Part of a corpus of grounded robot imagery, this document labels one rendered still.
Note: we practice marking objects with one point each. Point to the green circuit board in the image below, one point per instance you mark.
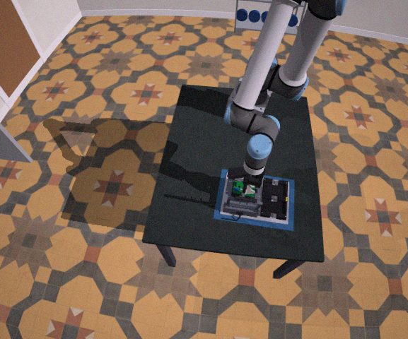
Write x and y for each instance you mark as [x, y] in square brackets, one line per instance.
[238, 187]

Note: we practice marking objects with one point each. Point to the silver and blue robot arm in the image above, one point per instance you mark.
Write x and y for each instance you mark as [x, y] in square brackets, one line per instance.
[262, 73]

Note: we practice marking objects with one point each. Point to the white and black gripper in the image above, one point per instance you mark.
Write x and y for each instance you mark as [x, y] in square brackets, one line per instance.
[257, 179]

